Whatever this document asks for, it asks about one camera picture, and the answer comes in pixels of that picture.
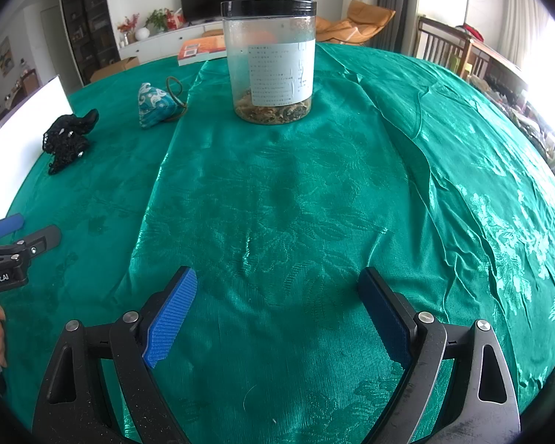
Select grey curtain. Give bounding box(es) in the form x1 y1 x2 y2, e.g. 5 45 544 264
377 0 421 54

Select dark display cabinet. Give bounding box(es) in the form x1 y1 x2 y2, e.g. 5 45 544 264
58 0 121 88

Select white television cabinet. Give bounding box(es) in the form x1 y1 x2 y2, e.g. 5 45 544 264
118 21 227 63

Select red flowers in vase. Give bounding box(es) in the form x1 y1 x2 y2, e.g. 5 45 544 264
117 15 140 44

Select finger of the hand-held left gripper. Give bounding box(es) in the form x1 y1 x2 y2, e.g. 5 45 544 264
0 214 25 247
16 225 62 260

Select white sheer curtain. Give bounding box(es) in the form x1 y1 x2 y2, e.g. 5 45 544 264
495 0 555 75

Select blue patterned sachet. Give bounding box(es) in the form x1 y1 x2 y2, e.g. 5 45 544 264
136 76 189 129

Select white door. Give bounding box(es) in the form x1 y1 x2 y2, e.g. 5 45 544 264
25 7 65 98

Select wall painting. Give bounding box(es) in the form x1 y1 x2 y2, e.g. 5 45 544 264
0 37 14 75

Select cardboard box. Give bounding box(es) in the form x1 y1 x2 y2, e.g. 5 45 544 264
90 56 140 84

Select black mesh net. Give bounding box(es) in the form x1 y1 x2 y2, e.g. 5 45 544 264
41 108 100 176

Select wooden railed bench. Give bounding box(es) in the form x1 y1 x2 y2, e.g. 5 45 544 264
416 16 528 88

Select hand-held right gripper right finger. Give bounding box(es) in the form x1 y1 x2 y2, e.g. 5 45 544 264
357 266 521 444

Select orange lounge chair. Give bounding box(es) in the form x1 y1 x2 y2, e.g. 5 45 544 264
315 1 396 46

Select clear jar with black lid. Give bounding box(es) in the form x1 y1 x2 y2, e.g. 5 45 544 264
221 0 317 125

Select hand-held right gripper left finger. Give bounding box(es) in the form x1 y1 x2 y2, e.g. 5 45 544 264
31 266 198 444

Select pile of clutter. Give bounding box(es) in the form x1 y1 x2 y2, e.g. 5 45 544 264
472 74 555 186

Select orange book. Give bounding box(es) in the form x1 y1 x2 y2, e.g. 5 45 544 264
177 37 227 66

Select green tablecloth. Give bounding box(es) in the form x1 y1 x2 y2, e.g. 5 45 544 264
4 41 555 444

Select bushy potted plant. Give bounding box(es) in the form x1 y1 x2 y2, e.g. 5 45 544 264
145 8 169 33

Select wooden dining chair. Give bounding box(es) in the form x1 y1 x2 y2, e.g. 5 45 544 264
16 68 42 102

